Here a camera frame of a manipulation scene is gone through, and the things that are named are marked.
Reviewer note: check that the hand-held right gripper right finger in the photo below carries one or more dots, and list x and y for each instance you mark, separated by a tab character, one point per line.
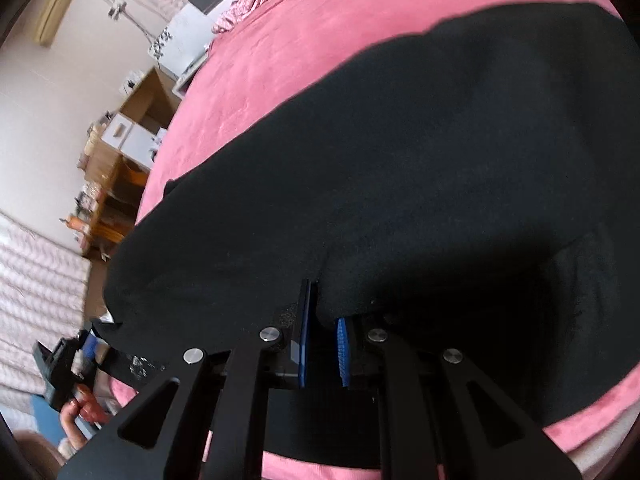
343	355

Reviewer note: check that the white drawer cabinet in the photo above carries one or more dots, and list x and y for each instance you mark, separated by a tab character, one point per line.
125	137

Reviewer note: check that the person's left forearm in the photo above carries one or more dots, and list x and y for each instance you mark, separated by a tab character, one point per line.
37	457

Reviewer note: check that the pink blanket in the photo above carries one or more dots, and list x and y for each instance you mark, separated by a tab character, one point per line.
300	50

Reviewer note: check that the white nightstand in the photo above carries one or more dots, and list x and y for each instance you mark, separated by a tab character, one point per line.
187	80

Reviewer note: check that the wall power strip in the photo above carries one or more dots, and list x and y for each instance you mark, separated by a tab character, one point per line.
117	10

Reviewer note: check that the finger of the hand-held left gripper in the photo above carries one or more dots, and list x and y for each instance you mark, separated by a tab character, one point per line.
89	345

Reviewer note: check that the beige air conditioner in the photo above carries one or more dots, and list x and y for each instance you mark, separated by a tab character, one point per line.
57	7

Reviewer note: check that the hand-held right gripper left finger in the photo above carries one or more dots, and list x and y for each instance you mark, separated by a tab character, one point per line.
304	340

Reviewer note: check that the wooden desk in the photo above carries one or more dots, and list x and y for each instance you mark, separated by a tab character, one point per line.
145	95

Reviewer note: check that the person's left hand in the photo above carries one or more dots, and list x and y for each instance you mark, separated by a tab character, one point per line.
87	407

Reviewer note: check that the black pants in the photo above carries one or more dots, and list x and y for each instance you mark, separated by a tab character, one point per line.
400	160

